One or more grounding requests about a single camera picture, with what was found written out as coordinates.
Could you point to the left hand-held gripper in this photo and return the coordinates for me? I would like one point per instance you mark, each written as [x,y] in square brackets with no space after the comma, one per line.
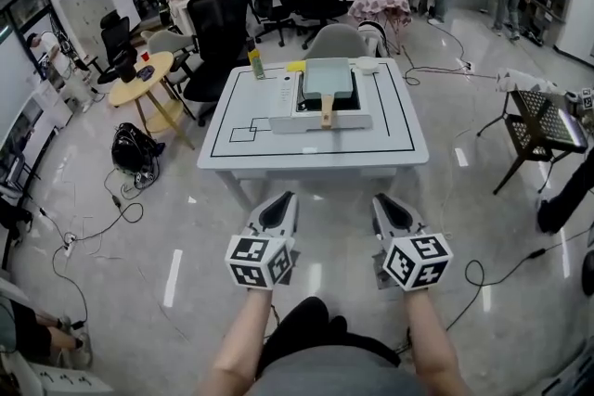
[260,255]

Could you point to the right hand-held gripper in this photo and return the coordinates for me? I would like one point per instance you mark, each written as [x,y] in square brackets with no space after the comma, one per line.
[417,259]

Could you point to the white induction cooktop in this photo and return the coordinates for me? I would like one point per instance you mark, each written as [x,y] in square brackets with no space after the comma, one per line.
[284,106]

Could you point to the rectangular grey frying pan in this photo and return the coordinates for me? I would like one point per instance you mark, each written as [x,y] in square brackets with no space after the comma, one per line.
[327,76]

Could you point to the person's right forearm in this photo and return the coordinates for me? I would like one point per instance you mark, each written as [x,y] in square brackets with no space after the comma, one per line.
[431,338]

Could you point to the person's left forearm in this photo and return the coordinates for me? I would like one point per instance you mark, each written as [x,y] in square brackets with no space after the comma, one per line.
[241,338]

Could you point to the person's black shorts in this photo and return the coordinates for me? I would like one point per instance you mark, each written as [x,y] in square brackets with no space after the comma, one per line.
[306,324]

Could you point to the white table with black lines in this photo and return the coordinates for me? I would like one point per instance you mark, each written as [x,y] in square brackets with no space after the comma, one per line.
[315,146]

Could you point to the person's grey shirt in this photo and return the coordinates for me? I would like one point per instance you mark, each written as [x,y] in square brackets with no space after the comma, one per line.
[334,373]

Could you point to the black backpack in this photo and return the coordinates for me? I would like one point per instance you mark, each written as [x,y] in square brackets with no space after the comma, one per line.
[132,150]

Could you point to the yellow bottle with black cap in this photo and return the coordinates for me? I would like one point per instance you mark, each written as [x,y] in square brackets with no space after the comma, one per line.
[256,65]

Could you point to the white power strip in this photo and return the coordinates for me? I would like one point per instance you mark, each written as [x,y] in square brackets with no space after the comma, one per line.
[69,244]
[469,66]

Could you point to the thin red stick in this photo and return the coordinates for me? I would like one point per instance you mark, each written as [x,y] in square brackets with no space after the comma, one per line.
[445,70]

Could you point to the yellow corn cob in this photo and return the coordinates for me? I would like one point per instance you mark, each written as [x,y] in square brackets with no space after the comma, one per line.
[296,67]

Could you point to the round wooden side table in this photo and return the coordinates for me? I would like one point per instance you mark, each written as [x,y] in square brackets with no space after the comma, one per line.
[139,95]

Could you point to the white small bowl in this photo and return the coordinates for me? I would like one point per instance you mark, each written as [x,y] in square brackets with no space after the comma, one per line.
[367,65]

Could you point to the white patterned cloth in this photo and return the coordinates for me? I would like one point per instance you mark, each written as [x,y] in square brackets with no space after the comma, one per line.
[520,80]

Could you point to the dark blue small object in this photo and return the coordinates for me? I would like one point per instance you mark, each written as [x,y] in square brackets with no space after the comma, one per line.
[145,73]

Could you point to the grey shell chair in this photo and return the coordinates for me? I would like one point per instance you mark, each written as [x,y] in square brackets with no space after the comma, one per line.
[335,42]

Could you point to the white drawer cabinet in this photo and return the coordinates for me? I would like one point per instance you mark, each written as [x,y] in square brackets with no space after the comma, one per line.
[69,380]

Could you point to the red cup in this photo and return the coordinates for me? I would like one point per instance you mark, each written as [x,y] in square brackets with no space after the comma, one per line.
[145,57]

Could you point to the grey idle gripper device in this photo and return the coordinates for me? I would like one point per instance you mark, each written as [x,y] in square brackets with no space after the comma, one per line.
[582,99]

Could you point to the large black mesh office chair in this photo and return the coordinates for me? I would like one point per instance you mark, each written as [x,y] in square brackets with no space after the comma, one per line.
[215,28]

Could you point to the grey chair with armrests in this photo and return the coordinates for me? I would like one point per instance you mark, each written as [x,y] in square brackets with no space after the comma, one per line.
[167,42]

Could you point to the pink patterned tablecloth table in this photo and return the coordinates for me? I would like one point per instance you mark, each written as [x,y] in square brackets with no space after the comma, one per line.
[378,3]

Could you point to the small black office chair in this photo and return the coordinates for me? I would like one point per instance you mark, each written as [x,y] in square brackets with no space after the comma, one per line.
[116,37]

